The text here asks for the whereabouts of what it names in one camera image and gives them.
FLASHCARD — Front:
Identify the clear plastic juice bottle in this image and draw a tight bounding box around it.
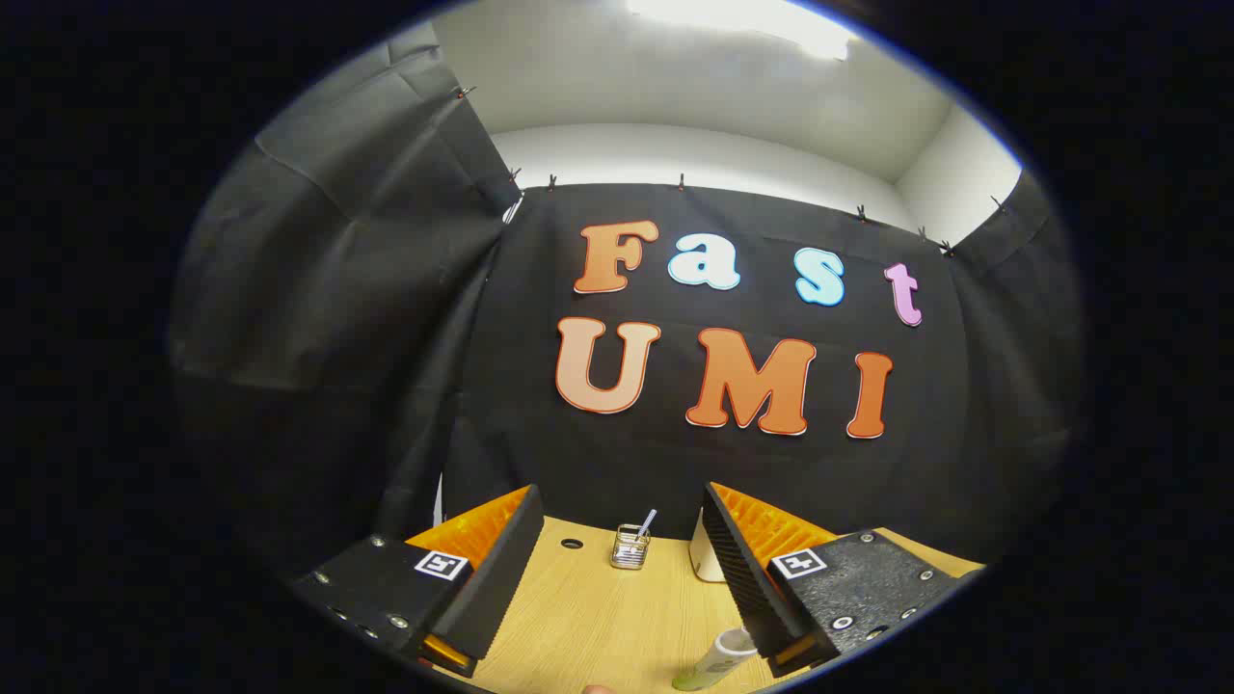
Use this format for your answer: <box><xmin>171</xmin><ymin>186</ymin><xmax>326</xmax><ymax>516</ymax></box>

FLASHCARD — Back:
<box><xmin>672</xmin><ymin>627</ymin><xmax>760</xmax><ymax>692</ymax></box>

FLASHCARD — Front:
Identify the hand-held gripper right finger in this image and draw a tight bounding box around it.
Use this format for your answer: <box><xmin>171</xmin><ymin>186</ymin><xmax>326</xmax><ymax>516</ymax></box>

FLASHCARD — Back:
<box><xmin>701</xmin><ymin>482</ymin><xmax>984</xmax><ymax>679</ymax></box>

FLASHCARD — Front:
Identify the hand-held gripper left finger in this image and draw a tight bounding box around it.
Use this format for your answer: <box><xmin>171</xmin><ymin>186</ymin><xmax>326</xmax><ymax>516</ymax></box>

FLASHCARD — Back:
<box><xmin>289</xmin><ymin>484</ymin><xmax>546</xmax><ymax>679</ymax></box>

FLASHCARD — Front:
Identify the wooden table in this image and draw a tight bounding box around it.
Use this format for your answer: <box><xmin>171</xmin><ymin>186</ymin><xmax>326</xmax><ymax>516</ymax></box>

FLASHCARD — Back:
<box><xmin>424</xmin><ymin>516</ymin><xmax>986</xmax><ymax>694</ymax></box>

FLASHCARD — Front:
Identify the wire utensil holder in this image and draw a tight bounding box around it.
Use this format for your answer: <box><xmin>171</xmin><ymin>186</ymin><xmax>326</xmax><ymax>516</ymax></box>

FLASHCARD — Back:
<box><xmin>610</xmin><ymin>523</ymin><xmax>652</xmax><ymax>571</ymax></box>

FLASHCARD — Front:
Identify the white toaster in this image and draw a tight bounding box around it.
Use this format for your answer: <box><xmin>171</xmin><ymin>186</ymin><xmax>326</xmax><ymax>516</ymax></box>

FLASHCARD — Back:
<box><xmin>688</xmin><ymin>509</ymin><xmax>729</xmax><ymax>583</ymax></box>

